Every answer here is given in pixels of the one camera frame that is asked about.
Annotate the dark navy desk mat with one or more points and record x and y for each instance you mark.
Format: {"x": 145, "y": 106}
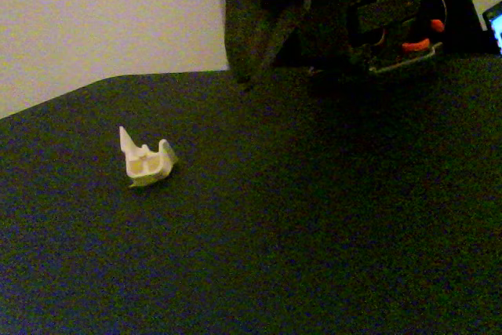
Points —
{"x": 274, "y": 233}

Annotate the white plastic printed part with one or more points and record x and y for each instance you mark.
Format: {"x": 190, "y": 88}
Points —
{"x": 143, "y": 166}

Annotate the black spring clamp orange tips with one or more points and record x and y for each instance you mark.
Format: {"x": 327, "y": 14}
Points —
{"x": 415, "y": 45}
{"x": 437, "y": 25}

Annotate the laptop with lit screen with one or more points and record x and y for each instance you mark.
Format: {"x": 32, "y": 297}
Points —
{"x": 497, "y": 27}

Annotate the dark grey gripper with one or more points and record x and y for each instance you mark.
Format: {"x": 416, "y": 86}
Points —
{"x": 240, "y": 17}

